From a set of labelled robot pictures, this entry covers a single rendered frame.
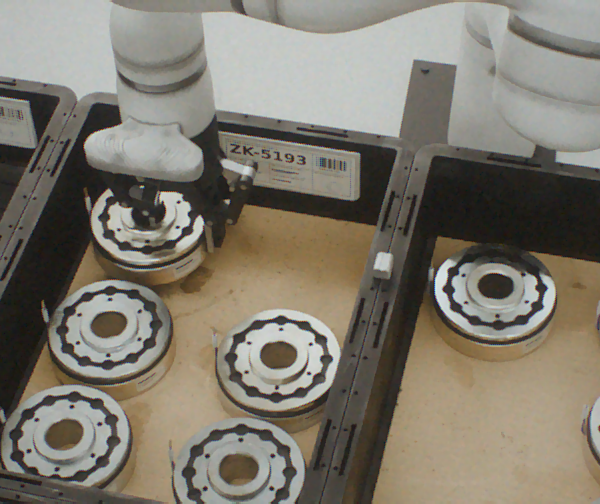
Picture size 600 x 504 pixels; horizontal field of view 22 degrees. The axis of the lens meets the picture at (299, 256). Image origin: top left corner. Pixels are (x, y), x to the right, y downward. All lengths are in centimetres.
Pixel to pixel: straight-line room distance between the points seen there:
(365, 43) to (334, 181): 42
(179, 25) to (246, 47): 61
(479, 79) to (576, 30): 54
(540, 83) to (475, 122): 57
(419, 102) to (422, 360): 44
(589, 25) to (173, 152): 35
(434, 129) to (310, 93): 15
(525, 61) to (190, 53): 28
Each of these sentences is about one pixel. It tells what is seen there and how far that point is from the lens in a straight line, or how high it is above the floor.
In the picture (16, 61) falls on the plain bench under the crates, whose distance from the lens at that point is 174.
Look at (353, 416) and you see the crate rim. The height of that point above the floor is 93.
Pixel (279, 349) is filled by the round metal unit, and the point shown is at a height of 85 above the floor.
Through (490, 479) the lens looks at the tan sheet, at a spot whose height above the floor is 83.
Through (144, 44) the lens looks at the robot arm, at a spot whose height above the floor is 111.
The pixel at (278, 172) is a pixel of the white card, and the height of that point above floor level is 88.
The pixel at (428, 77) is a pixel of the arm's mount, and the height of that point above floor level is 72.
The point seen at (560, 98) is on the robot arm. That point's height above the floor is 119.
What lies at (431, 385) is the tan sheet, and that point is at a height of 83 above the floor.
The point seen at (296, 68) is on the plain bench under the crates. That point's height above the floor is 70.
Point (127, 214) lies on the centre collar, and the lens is 130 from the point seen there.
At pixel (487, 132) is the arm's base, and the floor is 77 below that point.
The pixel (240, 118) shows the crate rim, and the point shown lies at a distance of 131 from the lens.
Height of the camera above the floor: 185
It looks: 50 degrees down
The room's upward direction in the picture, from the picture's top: 3 degrees counter-clockwise
